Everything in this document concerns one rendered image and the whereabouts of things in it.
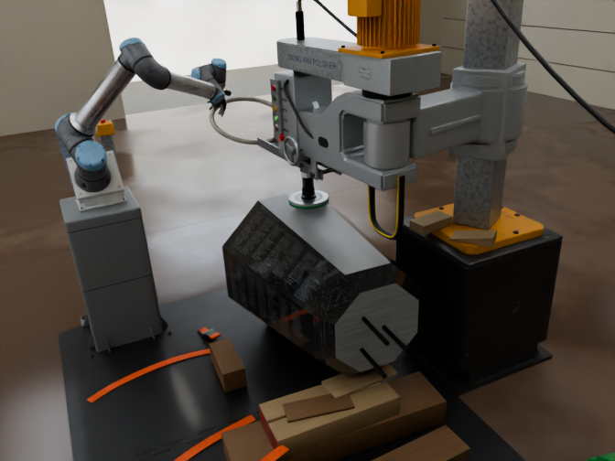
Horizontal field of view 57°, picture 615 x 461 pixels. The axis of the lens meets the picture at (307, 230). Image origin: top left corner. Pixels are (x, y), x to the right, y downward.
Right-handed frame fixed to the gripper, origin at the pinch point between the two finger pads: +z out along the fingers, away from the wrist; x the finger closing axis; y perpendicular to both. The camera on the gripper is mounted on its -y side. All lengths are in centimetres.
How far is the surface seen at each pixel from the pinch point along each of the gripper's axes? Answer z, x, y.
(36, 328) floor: 118, -42, 130
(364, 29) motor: -113, 103, 58
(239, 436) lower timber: 39, 122, 150
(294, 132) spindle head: -43, 73, 41
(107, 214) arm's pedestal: 20, -3, 95
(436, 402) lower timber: 27, 191, 90
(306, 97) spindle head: -59, 73, 34
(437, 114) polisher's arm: -82, 137, 40
